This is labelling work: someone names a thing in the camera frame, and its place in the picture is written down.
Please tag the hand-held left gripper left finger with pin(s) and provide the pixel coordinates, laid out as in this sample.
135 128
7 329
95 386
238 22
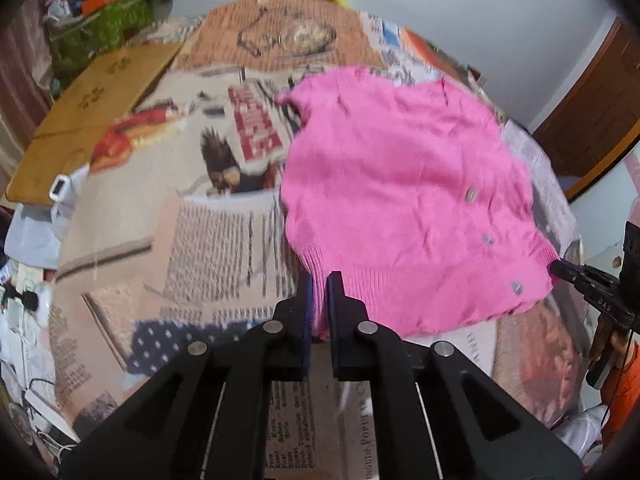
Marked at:
295 320

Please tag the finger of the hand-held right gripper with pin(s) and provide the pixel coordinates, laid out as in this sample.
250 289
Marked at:
585 271
575 282

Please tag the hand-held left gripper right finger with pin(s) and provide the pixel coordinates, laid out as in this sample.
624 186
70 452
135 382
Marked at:
340 320

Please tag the pink button cardigan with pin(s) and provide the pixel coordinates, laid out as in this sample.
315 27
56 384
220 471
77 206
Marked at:
400 185

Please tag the person's right forearm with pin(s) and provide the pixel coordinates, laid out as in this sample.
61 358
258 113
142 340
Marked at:
625 395

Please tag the person's right hand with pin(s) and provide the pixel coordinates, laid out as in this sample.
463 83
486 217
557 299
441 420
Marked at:
617 342

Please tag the white sliding wardrobe door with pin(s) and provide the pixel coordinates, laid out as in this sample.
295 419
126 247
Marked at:
600 220

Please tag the printed bed sheet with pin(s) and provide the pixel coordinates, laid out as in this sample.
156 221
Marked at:
200 240

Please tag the wooden door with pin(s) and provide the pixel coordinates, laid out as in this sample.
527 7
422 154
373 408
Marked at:
590 120

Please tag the small white device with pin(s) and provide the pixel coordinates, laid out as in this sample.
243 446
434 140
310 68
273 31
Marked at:
59 187

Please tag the pile of white packets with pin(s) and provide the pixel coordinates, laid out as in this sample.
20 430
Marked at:
25 350

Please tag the bamboo lap desk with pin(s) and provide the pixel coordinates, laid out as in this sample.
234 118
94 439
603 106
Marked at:
100 100

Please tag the green storage box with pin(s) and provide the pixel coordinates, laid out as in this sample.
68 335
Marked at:
100 30

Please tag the striped red curtain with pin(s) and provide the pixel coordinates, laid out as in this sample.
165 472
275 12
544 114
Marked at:
22 75

